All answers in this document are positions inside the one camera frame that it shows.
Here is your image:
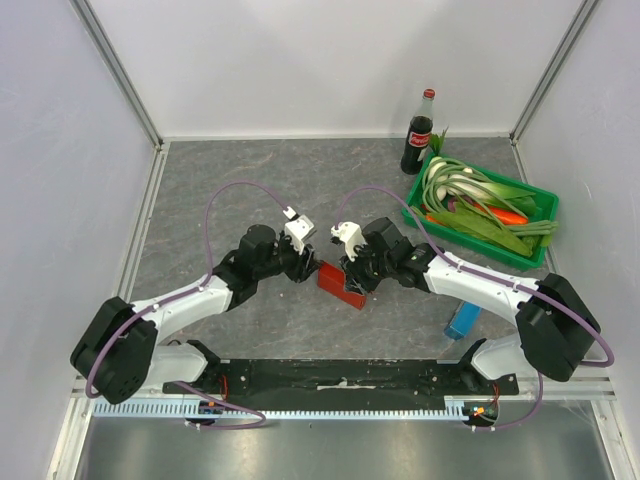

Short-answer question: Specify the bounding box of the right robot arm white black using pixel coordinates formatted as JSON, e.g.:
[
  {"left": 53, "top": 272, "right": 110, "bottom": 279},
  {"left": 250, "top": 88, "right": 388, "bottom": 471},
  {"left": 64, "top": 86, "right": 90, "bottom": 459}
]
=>
[{"left": 331, "top": 217, "right": 600, "bottom": 394}]

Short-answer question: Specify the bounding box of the orange carrot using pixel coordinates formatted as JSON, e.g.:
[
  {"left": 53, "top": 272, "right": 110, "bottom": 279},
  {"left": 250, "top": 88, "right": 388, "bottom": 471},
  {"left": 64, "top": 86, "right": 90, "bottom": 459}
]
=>
[{"left": 473, "top": 202, "right": 529, "bottom": 226}]

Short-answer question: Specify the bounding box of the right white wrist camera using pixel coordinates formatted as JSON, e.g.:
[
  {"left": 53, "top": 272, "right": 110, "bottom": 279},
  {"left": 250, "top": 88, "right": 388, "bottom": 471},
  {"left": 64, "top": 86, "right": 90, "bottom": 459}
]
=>
[{"left": 331, "top": 222, "right": 367, "bottom": 262}]

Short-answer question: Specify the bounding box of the cola glass bottle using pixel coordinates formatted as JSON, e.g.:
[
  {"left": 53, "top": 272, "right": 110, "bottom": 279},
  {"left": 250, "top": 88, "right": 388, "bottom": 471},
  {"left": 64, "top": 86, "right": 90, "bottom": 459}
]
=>
[{"left": 400, "top": 88, "right": 436, "bottom": 175}]

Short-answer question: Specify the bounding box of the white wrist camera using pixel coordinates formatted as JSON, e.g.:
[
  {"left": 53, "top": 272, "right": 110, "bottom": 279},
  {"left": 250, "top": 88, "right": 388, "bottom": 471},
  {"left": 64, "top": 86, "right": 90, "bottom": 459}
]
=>
[
  {"left": 283, "top": 206, "right": 316, "bottom": 255},
  {"left": 331, "top": 222, "right": 367, "bottom": 262}
]

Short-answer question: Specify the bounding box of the light blue slotted cable duct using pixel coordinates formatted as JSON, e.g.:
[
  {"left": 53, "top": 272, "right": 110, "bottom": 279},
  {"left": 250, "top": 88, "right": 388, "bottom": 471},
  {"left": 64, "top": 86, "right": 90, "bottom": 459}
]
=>
[{"left": 92, "top": 398, "right": 469, "bottom": 421}]

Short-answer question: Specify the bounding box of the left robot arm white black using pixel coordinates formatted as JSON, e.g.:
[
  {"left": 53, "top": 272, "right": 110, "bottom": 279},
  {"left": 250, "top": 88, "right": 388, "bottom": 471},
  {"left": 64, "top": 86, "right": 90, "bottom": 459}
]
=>
[{"left": 70, "top": 216, "right": 319, "bottom": 404}]

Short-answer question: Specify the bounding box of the leek with green leaves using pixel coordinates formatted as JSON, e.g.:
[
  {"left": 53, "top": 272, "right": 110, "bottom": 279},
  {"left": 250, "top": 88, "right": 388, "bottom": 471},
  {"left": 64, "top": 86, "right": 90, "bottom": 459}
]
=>
[{"left": 421, "top": 156, "right": 537, "bottom": 216}]

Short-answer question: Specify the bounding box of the blue rectangular box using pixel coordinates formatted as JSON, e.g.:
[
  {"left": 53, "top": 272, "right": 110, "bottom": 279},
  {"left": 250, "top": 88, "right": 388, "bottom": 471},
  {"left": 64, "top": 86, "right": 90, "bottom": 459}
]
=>
[{"left": 444, "top": 302, "right": 482, "bottom": 341}]

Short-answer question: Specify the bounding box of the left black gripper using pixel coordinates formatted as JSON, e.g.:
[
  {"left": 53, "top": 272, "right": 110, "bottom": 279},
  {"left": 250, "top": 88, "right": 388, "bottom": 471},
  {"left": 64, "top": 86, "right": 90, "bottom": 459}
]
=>
[{"left": 255, "top": 232, "right": 322, "bottom": 283}]

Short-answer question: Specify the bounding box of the red paper box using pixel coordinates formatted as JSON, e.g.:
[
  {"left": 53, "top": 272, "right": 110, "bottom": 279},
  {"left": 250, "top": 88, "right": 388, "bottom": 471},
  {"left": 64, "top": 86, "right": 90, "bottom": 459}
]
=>
[{"left": 317, "top": 262, "right": 366, "bottom": 310}]

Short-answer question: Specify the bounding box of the green plastic crate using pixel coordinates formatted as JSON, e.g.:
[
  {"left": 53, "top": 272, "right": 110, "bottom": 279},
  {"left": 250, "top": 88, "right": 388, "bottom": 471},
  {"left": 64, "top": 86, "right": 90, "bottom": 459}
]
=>
[{"left": 403, "top": 155, "right": 559, "bottom": 270}]

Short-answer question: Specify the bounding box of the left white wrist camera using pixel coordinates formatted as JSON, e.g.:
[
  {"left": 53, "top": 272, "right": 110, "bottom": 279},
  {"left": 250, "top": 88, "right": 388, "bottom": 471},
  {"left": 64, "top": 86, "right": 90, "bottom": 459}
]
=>
[{"left": 283, "top": 206, "right": 316, "bottom": 255}]

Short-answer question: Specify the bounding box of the purple cable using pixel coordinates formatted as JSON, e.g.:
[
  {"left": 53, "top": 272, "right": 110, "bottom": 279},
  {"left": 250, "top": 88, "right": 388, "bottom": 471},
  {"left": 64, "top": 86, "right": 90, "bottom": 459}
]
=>
[
  {"left": 335, "top": 186, "right": 615, "bottom": 433},
  {"left": 84, "top": 181, "right": 267, "bottom": 431}
]

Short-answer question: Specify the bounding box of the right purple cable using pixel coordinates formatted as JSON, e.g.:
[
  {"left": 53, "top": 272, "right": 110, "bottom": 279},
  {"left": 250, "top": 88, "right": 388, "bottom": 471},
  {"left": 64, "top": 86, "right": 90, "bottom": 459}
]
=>
[{"left": 335, "top": 186, "right": 615, "bottom": 433}]

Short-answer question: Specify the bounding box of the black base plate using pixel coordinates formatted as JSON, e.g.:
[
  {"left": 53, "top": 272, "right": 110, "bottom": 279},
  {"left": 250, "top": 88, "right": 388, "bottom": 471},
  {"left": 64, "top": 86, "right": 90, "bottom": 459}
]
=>
[{"left": 191, "top": 359, "right": 519, "bottom": 412}]

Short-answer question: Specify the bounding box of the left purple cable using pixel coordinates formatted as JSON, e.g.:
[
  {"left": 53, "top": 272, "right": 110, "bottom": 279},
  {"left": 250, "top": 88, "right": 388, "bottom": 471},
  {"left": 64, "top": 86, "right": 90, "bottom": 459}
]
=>
[{"left": 84, "top": 181, "right": 267, "bottom": 431}]

